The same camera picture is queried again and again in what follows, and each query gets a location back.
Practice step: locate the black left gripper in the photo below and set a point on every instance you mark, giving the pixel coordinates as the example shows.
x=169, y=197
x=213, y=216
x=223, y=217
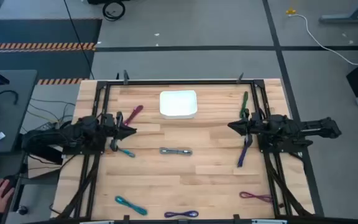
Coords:
x=115, y=129

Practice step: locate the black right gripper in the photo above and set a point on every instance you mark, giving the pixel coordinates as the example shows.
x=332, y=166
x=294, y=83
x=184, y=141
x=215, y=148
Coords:
x=252, y=127

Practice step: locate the white plastic tray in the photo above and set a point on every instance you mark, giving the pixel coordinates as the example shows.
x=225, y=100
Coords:
x=178, y=104

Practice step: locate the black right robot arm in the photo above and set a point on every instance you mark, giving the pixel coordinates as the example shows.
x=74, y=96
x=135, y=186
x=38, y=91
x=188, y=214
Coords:
x=297, y=129

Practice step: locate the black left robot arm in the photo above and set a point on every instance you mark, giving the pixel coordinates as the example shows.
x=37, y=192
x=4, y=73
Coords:
x=73, y=133

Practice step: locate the black power adapter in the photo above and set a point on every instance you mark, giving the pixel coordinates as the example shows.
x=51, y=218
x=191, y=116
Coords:
x=47, y=126

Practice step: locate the dark grey desk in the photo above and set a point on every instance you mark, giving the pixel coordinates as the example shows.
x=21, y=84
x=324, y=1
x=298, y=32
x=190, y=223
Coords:
x=14, y=109

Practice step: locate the small yellow object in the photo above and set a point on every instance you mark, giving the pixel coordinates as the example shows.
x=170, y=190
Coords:
x=291, y=11

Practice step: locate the black mat with hazard stripes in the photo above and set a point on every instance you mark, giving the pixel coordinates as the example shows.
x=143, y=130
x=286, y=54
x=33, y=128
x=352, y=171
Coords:
x=42, y=34

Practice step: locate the black round knob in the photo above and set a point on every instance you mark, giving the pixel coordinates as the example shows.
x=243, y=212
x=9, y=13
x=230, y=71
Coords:
x=22, y=210

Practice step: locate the grey metal table leg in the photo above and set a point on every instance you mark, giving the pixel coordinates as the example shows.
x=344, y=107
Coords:
x=346, y=18

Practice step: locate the black aluminium table frame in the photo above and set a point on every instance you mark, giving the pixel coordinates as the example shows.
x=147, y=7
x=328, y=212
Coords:
x=261, y=93

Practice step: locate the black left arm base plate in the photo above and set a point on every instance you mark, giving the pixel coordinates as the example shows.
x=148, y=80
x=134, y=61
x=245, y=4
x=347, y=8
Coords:
x=82, y=150

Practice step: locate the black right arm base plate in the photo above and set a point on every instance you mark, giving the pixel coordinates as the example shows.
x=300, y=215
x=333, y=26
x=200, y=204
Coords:
x=283, y=146

